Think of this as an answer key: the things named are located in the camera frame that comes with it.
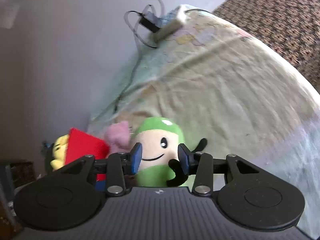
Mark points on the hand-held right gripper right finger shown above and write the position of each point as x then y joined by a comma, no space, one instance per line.
183,158

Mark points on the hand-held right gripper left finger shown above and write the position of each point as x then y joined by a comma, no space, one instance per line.
137,158

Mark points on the pale pink plush toy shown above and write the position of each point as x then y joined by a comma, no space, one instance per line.
117,135

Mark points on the green plush toy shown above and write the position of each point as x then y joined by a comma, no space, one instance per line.
155,130

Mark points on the red cardboard box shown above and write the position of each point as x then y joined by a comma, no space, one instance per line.
82,142

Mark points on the yellow tiger plush toy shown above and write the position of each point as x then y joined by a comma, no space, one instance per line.
58,147

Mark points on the printed bed sheet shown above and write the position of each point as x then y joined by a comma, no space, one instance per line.
225,92

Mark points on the white power strip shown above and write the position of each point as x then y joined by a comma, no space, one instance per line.
170,26

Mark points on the black charger adapter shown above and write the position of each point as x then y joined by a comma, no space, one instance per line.
150,21

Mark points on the brown patterned cloth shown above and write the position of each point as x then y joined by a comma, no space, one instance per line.
287,17

